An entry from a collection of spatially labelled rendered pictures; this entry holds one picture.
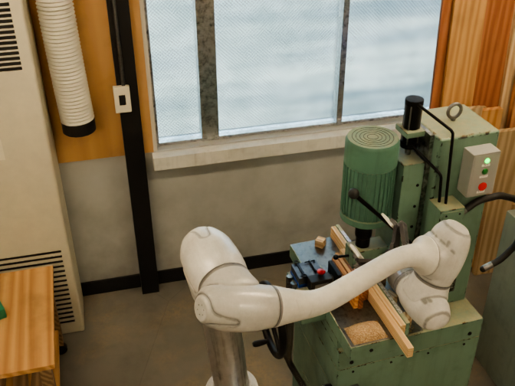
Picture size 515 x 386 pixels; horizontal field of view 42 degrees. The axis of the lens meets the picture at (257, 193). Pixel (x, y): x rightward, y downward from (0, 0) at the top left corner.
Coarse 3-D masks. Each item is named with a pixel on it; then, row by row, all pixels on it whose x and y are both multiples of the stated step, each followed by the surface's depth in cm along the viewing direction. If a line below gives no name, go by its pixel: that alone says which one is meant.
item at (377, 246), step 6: (372, 240) 243; (378, 240) 243; (348, 246) 241; (372, 246) 240; (378, 246) 240; (384, 246) 240; (348, 252) 241; (360, 252) 238; (366, 252) 238; (372, 252) 239; (378, 252) 240; (384, 252) 241; (348, 258) 242; (354, 258) 238; (366, 258) 240; (372, 258) 241
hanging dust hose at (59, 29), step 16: (48, 0) 277; (64, 0) 279; (48, 16) 280; (64, 16) 281; (48, 32) 284; (64, 32) 284; (48, 48) 288; (64, 48) 288; (80, 48) 297; (48, 64) 296; (64, 64) 291; (80, 64) 296; (64, 80) 295; (80, 80) 298; (64, 96) 299; (80, 96) 302; (64, 112) 303; (80, 112) 305; (64, 128) 309; (80, 128) 308
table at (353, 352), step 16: (304, 256) 263; (320, 256) 263; (368, 304) 239; (304, 320) 238; (320, 320) 241; (336, 320) 233; (352, 320) 233; (368, 320) 233; (336, 336) 233; (352, 352) 223; (368, 352) 225; (384, 352) 228
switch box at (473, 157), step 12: (468, 156) 215; (480, 156) 213; (492, 156) 214; (468, 168) 216; (480, 168) 215; (492, 168) 217; (468, 180) 217; (480, 180) 218; (492, 180) 220; (468, 192) 220
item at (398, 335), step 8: (344, 248) 261; (368, 296) 241; (376, 296) 237; (376, 304) 235; (384, 312) 230; (384, 320) 230; (392, 320) 227; (392, 328) 225; (392, 336) 226; (400, 336) 220; (400, 344) 221; (408, 344) 217; (408, 352) 217
